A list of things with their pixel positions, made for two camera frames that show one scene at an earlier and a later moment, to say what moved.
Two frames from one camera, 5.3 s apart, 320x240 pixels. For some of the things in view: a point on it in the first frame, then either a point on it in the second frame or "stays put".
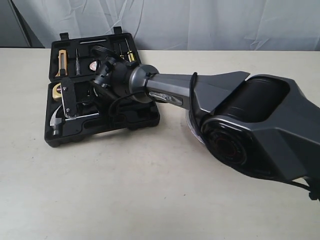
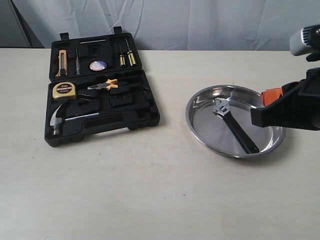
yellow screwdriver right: (130, 55) stays put
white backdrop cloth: (178, 25) stays put
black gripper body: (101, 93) to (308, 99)
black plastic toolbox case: (89, 90) stays put
